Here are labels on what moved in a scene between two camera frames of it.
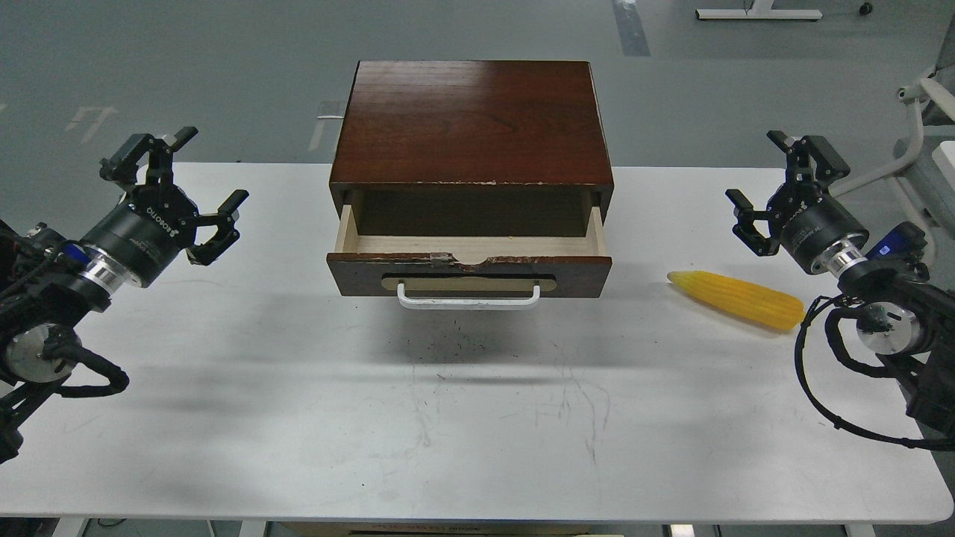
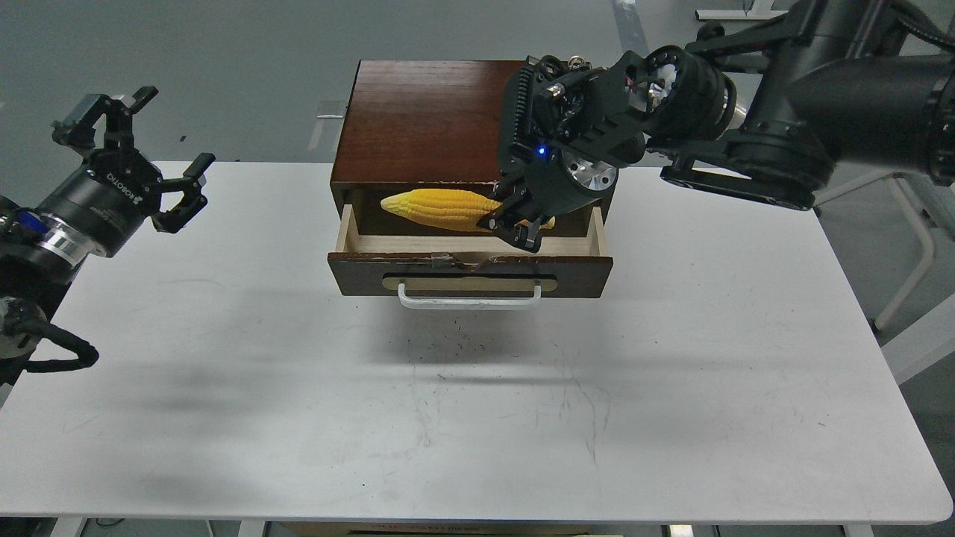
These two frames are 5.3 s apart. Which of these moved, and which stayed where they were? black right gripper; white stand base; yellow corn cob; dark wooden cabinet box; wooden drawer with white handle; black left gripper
Moved: yellow corn cob; black right gripper; black left gripper
Stayed: wooden drawer with white handle; dark wooden cabinet box; white stand base
